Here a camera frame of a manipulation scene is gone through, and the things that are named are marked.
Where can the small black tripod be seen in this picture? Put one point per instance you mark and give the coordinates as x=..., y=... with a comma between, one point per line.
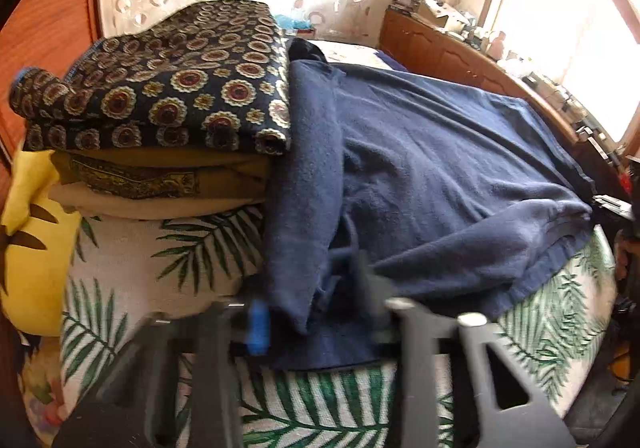
x=592, y=140

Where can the dark medallion patterned cloth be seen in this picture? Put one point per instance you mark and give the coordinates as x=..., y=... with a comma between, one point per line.
x=165, y=78

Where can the mustard patterned garment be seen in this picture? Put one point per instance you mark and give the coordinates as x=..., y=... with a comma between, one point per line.
x=150, y=178

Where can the person's right hand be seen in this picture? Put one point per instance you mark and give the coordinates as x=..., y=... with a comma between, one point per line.
x=625, y=253

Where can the navy bed sheet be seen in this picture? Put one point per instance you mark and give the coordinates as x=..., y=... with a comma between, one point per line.
x=390, y=62

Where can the wooden framed window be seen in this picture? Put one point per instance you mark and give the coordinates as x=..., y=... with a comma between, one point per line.
x=575, y=28

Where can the leaf print bed sheet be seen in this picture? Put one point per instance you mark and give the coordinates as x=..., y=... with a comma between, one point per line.
x=150, y=258

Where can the low wooden cabinet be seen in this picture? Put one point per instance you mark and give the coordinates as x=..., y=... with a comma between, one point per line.
x=425, y=43

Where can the pale pink bottle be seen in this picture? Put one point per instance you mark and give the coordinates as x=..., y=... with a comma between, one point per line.
x=496, y=45

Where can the open cardboard box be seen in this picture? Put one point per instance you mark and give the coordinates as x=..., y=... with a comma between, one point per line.
x=440, y=13

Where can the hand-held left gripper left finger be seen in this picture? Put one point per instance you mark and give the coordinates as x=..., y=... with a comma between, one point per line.
x=257, y=328

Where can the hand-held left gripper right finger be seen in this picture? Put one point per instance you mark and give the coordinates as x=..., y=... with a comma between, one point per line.
x=380, y=313

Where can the yellow plush pillow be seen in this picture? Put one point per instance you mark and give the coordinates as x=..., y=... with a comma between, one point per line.
x=35, y=253

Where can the navy printed t-shirt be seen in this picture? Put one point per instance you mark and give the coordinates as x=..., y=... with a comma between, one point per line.
x=425, y=168

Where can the beige folded garment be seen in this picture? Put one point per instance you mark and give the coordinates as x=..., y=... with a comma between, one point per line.
x=150, y=208

